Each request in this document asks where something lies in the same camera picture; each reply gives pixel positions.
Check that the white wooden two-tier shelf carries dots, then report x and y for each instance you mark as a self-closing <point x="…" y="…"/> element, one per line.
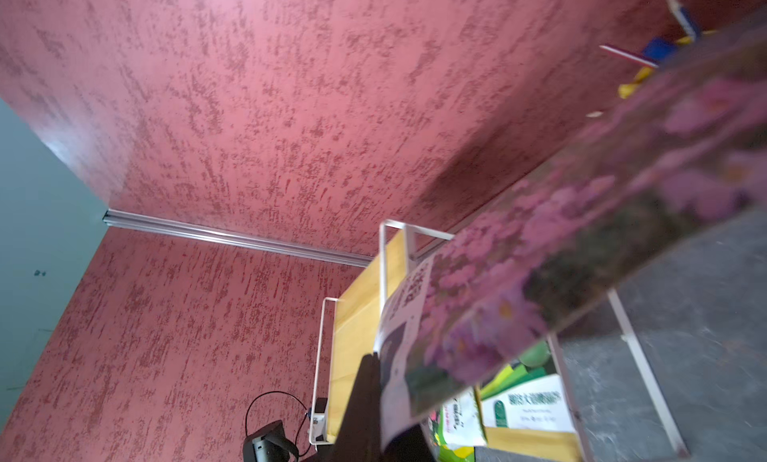
<point x="358" y="312"/>

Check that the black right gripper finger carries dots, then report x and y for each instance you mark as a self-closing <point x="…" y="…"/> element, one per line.
<point x="360" y="436"/>

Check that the left aluminium corner post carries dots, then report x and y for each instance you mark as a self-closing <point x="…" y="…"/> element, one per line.
<point x="150" y="224"/>

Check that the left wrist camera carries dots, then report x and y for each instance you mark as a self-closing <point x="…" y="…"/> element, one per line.
<point x="318" y="432"/>

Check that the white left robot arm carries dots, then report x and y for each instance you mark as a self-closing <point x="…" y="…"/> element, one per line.
<point x="270" y="443"/>

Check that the pink flower seed bag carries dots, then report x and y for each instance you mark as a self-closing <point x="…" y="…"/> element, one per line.
<point x="685" y="152"/>

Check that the green lawn seed bag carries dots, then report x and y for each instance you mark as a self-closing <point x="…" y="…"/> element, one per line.
<point x="527" y="394"/>

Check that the colourful flower seed bag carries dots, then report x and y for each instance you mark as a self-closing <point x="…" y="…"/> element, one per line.
<point x="455" y="429"/>

